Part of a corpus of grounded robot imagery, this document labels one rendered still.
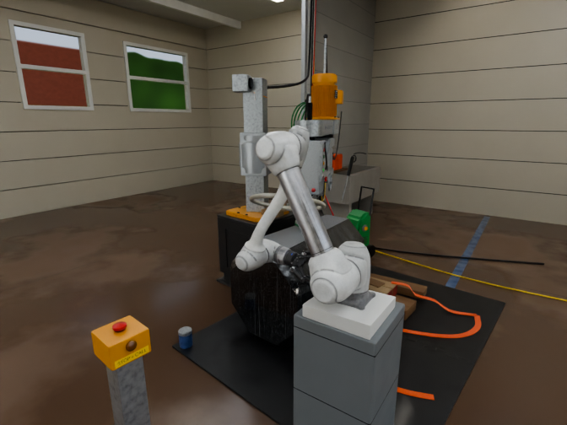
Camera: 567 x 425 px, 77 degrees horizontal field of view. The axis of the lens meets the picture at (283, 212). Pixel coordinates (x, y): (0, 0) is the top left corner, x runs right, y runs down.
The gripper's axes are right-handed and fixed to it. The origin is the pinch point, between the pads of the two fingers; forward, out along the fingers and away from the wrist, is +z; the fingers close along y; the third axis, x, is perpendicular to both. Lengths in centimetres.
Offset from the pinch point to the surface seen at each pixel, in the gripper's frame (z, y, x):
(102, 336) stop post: -24, 82, 50
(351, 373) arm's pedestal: 26.5, 30.2, -21.6
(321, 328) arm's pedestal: 9.8, 23.1, -9.0
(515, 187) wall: 84, -498, -292
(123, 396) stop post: -17, 89, 33
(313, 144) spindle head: -65, -109, -6
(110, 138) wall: -665, -255, -181
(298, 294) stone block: -35, -18, -63
